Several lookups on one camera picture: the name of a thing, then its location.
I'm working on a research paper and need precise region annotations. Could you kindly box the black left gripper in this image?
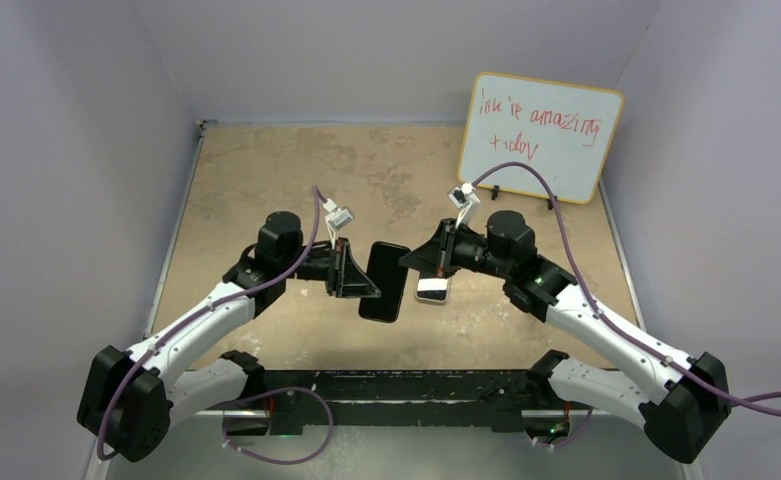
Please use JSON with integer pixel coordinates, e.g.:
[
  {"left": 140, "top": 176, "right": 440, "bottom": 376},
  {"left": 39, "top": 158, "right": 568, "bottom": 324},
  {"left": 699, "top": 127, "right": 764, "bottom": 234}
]
[{"left": 280, "top": 237, "right": 379, "bottom": 297}]

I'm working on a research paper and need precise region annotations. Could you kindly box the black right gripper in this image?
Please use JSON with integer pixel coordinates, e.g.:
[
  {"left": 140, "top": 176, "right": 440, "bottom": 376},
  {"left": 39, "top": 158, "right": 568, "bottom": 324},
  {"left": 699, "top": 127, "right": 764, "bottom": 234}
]
[{"left": 402, "top": 219, "right": 512, "bottom": 281}]

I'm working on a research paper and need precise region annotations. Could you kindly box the purple phone black screen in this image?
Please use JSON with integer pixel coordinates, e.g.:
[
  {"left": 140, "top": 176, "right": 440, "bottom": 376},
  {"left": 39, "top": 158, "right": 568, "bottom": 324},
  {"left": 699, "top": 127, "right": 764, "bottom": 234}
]
[{"left": 417, "top": 274, "right": 450, "bottom": 301}]

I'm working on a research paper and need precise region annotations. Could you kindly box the black phone silver edge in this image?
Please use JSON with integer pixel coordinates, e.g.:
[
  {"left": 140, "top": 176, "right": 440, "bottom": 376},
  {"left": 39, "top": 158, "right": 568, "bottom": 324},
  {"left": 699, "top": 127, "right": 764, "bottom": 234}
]
[{"left": 360, "top": 243, "right": 410, "bottom": 322}]

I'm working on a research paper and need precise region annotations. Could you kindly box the black phone case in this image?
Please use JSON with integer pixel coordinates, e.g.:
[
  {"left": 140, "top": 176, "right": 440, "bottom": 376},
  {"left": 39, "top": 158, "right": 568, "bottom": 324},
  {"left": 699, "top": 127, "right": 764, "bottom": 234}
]
[{"left": 358, "top": 241, "right": 412, "bottom": 325}]

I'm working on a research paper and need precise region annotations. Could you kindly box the white silicone phone case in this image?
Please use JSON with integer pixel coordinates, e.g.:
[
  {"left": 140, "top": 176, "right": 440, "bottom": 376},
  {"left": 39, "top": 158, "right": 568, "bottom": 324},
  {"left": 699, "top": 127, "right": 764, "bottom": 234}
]
[{"left": 415, "top": 272, "right": 451, "bottom": 305}]

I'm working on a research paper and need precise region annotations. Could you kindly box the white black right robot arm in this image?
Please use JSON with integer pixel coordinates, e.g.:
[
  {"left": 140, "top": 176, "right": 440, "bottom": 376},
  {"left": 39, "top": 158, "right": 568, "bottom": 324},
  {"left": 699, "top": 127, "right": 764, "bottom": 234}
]
[{"left": 399, "top": 210, "right": 732, "bottom": 464}]

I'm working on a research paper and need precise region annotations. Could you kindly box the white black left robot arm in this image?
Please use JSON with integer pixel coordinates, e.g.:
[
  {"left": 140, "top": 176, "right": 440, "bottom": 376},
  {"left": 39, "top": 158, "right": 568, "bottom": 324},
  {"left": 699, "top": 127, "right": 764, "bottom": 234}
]
[{"left": 77, "top": 203, "right": 381, "bottom": 462}]

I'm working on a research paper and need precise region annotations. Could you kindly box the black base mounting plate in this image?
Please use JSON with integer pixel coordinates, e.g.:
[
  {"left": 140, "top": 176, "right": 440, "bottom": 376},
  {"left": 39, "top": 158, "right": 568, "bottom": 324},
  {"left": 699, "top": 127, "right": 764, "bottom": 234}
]
[{"left": 199, "top": 367, "right": 597, "bottom": 439}]

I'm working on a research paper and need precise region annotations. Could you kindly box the yellow framed whiteboard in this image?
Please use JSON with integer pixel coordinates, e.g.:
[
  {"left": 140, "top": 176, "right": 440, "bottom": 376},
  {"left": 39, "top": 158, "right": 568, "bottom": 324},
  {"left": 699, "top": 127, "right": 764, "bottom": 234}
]
[{"left": 457, "top": 72, "right": 625, "bottom": 204}]

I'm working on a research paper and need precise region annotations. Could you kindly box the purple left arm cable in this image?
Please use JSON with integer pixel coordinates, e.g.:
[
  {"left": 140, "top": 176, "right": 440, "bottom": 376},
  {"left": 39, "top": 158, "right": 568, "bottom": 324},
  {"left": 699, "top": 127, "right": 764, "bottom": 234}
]
[{"left": 95, "top": 185, "right": 334, "bottom": 465}]

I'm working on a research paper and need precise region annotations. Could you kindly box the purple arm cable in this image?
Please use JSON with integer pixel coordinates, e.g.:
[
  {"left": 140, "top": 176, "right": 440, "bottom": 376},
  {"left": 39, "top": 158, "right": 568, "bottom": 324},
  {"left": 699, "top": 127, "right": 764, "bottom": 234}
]
[
  {"left": 456, "top": 162, "right": 781, "bottom": 452},
  {"left": 95, "top": 185, "right": 334, "bottom": 465}
]

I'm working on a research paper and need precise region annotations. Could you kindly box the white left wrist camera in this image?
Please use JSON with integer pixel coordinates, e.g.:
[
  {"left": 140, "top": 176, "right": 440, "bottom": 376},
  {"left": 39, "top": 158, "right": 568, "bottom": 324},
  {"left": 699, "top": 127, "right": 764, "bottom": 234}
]
[{"left": 323, "top": 198, "right": 354, "bottom": 243}]

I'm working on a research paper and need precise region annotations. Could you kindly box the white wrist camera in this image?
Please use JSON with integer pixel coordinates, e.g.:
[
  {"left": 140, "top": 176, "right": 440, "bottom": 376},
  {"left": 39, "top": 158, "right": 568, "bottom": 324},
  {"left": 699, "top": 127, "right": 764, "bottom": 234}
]
[
  {"left": 323, "top": 198, "right": 354, "bottom": 243},
  {"left": 448, "top": 182, "right": 480, "bottom": 227}
]

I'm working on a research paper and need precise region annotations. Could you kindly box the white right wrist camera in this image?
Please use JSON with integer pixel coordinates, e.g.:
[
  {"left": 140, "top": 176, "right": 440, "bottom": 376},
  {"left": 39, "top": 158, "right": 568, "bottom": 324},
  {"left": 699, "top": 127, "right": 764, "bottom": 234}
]
[{"left": 448, "top": 182, "right": 480, "bottom": 227}]

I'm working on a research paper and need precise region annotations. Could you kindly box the aluminium frame rail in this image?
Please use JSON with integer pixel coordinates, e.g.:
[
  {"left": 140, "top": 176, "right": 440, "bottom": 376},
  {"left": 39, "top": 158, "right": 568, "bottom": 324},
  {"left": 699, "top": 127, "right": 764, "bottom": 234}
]
[{"left": 240, "top": 360, "right": 650, "bottom": 432}]

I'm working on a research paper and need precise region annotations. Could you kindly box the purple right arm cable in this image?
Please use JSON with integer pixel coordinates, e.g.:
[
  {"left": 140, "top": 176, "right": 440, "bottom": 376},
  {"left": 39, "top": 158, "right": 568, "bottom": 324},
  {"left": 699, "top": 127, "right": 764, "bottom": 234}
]
[{"left": 456, "top": 162, "right": 781, "bottom": 452}]

